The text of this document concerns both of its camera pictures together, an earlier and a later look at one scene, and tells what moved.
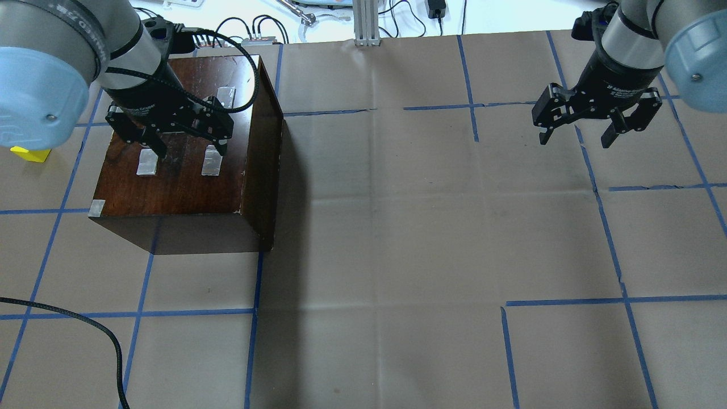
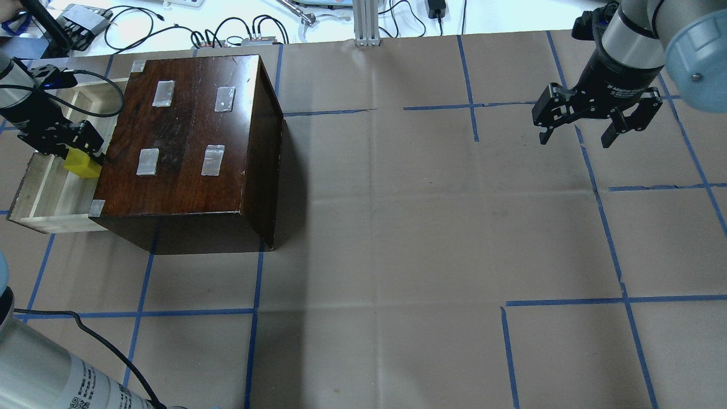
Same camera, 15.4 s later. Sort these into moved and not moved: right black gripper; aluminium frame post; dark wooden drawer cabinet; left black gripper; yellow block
Moved: yellow block; left black gripper
Not moved: dark wooden drawer cabinet; aluminium frame post; right black gripper
